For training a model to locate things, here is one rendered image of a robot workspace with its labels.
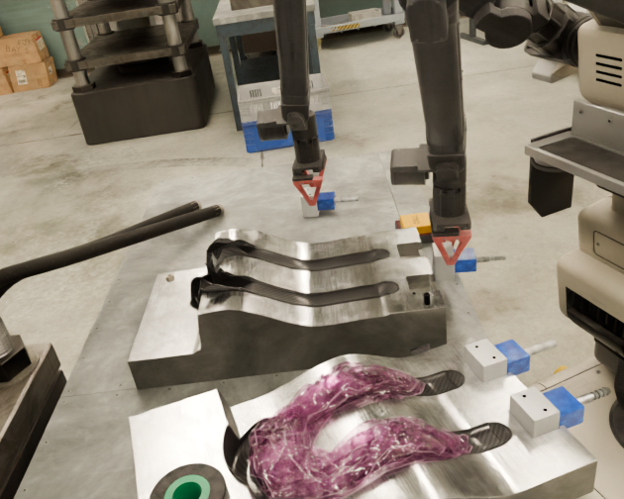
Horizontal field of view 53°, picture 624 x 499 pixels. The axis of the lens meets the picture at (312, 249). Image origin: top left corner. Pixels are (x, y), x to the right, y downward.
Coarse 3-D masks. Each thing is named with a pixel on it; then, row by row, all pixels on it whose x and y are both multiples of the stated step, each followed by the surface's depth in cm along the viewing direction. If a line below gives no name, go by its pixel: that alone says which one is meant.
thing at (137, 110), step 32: (96, 0) 519; (128, 0) 490; (160, 0) 434; (64, 32) 439; (128, 32) 536; (160, 32) 514; (192, 32) 503; (64, 64) 448; (96, 64) 449; (128, 64) 494; (160, 64) 497; (192, 64) 490; (96, 96) 457; (128, 96) 459; (160, 96) 461; (192, 96) 463; (96, 128) 469; (128, 128) 471; (160, 128) 473; (192, 128) 475
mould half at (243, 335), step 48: (288, 240) 116; (336, 240) 117; (384, 240) 113; (288, 288) 102; (336, 288) 103; (144, 336) 102; (192, 336) 100; (240, 336) 95; (288, 336) 95; (336, 336) 96; (384, 336) 96; (432, 336) 96; (144, 384) 99
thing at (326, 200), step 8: (312, 192) 144; (320, 192) 146; (328, 192) 146; (304, 200) 143; (320, 200) 143; (328, 200) 143; (336, 200) 144; (344, 200) 144; (352, 200) 144; (304, 208) 144; (312, 208) 144; (320, 208) 144; (328, 208) 144; (304, 216) 145; (312, 216) 145
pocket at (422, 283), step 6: (408, 276) 102; (414, 276) 102; (420, 276) 102; (426, 276) 102; (432, 276) 102; (408, 282) 103; (414, 282) 103; (420, 282) 103; (426, 282) 103; (432, 282) 102; (414, 288) 103; (420, 288) 103; (426, 288) 103; (432, 288) 101
